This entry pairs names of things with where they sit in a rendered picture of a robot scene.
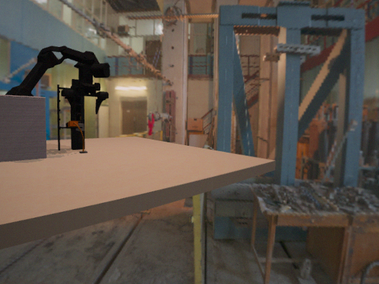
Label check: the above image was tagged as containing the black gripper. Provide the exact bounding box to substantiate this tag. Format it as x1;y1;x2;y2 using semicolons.
61;77;108;114

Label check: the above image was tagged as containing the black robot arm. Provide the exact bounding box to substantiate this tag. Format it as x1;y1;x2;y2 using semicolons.
6;46;110;96

